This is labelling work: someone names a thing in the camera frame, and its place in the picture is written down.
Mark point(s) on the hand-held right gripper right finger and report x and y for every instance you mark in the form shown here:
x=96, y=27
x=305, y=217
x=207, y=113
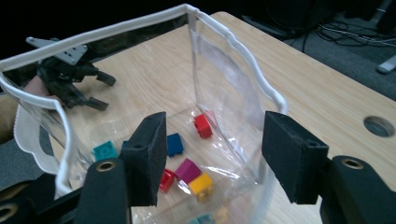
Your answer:
x=292, y=161

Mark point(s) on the magenta toy block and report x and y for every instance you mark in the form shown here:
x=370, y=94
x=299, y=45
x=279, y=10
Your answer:
x=187, y=170

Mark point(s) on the clear plastic bag white trim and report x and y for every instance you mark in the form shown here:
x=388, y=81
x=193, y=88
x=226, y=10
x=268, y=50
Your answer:
x=224, y=77

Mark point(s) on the dark blue long toy block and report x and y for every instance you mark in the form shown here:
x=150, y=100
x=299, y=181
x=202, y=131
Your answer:
x=174, y=144

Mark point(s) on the orange toy block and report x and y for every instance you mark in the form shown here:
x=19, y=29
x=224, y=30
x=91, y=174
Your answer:
x=201, y=185

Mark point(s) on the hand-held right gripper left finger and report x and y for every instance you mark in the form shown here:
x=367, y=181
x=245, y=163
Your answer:
x=143, y=168

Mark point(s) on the white desk frame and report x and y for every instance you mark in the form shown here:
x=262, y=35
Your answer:
x=387, y=65

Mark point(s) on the red toy block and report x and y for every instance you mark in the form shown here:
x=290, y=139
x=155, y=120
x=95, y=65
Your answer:
x=166, y=179
x=203, y=125

